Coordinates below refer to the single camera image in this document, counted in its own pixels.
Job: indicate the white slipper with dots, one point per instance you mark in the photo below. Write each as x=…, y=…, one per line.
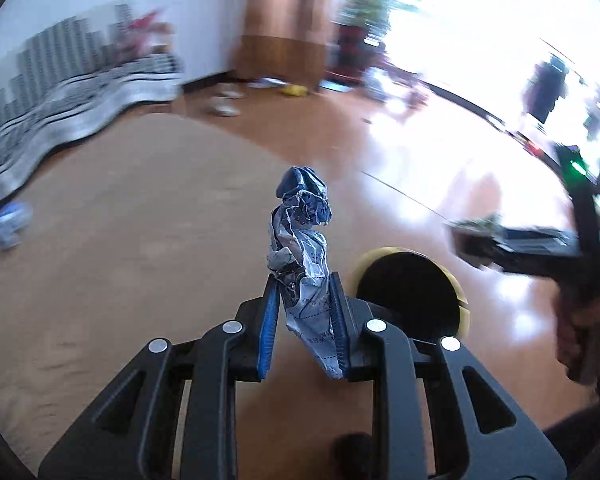
x=230, y=93
x=225, y=108

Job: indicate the pink plush toy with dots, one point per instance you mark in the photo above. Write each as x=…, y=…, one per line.
x=147, y=30

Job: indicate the blue white crumpled wrapper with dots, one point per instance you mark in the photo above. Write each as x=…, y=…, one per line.
x=7, y=225

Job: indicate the yellow toy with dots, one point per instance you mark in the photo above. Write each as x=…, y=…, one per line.
x=294, y=91

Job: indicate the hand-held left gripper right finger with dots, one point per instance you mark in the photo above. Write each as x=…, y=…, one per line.
x=342, y=330

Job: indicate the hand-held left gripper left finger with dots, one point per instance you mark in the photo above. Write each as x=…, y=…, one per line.
x=267, y=330

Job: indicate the yellow trash bin black liner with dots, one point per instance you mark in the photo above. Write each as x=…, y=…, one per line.
x=405, y=290

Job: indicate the potted green plant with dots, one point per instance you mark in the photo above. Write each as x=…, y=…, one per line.
x=367, y=5

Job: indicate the grey green speckled packet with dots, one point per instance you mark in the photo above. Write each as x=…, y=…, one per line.
x=475, y=222

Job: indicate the dark blue grey wrapper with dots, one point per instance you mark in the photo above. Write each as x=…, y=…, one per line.
x=305, y=260

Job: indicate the dark chair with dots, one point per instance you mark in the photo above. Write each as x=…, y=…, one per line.
x=545, y=90

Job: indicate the person's right hand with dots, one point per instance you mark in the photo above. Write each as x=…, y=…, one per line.
x=590, y=335

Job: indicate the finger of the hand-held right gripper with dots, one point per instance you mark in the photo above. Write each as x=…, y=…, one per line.
x=472, y=250

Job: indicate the white blue paper sheet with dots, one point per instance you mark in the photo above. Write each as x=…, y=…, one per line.
x=266, y=82

